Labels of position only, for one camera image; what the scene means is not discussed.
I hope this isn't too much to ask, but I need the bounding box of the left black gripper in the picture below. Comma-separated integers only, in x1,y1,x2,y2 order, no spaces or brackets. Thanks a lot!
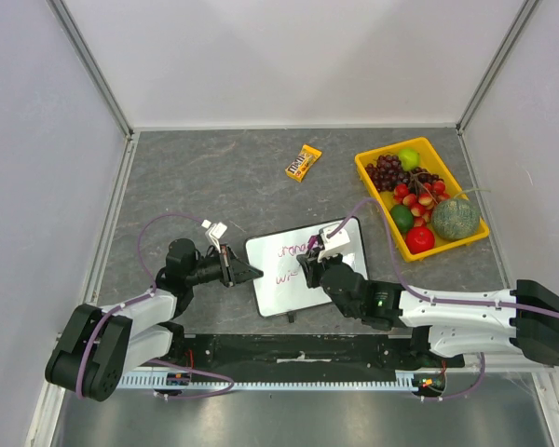
185,243,262,287

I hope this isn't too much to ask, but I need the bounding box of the white whiteboard black frame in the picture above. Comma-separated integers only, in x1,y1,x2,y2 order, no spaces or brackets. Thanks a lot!
244,216,369,318

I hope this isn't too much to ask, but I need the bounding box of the pink whiteboard marker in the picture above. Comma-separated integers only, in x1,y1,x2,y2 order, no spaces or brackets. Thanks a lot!
307,235,320,251

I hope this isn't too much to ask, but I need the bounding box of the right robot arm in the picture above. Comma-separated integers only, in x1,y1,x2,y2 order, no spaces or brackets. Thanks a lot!
297,249,559,367

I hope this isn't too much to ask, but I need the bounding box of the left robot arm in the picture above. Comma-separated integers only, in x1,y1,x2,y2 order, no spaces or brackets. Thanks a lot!
45,238,264,401

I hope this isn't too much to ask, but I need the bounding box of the yellow candy packet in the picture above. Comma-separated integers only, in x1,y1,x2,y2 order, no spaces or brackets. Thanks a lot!
285,144,322,183

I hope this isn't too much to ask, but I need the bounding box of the dark green lime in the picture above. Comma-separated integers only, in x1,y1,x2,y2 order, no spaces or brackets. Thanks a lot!
390,204,415,235

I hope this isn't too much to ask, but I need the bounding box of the red apple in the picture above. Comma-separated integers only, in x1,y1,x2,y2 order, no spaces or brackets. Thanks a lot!
405,226,435,254

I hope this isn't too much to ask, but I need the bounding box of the purple grape bunch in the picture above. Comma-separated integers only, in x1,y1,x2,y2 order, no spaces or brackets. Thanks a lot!
365,155,410,192

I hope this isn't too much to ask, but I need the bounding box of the yellow plastic tray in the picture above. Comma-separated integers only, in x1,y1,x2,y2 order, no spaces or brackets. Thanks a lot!
355,137,489,262

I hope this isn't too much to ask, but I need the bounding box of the light green pear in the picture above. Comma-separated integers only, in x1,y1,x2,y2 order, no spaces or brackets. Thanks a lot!
397,147,421,171

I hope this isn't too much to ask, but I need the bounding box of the green netted melon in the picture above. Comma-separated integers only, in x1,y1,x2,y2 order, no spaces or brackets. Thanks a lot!
431,188,488,241

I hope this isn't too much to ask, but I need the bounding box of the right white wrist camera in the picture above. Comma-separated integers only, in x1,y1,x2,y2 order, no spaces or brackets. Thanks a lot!
318,224,350,262

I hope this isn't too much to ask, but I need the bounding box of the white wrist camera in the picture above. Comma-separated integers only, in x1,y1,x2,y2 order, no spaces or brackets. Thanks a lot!
318,224,350,262
201,219,227,252

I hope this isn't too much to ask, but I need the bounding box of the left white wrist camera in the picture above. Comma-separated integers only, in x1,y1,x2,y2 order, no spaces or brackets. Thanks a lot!
201,219,227,252

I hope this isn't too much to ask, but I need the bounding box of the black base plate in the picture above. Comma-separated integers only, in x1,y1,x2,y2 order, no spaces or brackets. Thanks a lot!
164,334,465,383

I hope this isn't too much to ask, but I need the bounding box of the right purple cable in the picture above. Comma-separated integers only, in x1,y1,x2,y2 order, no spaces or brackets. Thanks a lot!
333,198,559,402

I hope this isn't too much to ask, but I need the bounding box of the slotted cable duct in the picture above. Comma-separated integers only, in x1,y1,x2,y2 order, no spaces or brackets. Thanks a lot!
117,368,444,393

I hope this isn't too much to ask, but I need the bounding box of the left aluminium frame post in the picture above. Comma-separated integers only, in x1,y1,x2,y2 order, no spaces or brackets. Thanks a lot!
47,0,133,139

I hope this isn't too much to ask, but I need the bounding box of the aluminium frame post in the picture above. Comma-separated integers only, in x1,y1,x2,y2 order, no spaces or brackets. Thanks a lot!
47,0,133,139
456,0,541,136

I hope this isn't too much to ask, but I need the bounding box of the right aluminium frame post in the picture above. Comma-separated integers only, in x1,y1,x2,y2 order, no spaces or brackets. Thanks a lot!
456,0,541,136

